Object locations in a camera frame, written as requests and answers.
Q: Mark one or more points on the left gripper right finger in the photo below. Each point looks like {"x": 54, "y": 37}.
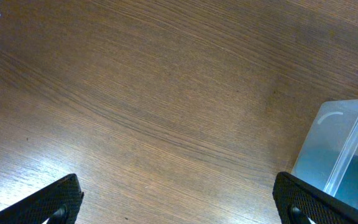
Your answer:
{"x": 300, "y": 202}

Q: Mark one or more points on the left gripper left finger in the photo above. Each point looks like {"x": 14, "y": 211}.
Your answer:
{"x": 58, "y": 203}

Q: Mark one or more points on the clear plastic container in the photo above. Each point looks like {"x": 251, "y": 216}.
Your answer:
{"x": 335, "y": 128}

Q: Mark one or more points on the blue cup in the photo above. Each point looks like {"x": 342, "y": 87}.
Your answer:
{"x": 315, "y": 165}

